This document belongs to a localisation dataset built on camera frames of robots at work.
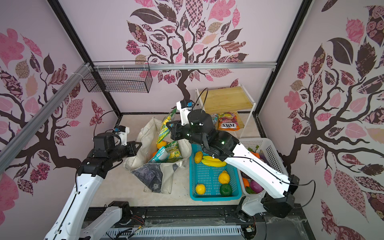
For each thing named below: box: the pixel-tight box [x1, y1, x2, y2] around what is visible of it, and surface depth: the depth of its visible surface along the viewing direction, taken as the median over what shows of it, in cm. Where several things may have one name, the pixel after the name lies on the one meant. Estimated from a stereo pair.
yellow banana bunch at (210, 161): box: [201, 155, 227, 168], surface depth 92 cm
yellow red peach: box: [156, 140, 167, 149], surface depth 96 cm
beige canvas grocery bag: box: [123, 117, 192, 194], surface depth 76 cm
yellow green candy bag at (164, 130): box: [156, 108, 177, 144], surface depth 60 cm
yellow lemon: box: [195, 183, 206, 195], surface depth 80 cm
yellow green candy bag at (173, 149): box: [164, 140, 183, 163], surface depth 89 cm
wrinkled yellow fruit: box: [194, 151, 203, 164], surface depth 91 cm
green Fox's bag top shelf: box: [148, 147, 170, 163], surface depth 77 cm
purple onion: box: [250, 179, 264, 194], surface depth 79 cm
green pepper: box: [219, 183, 232, 197], surface depth 79 cm
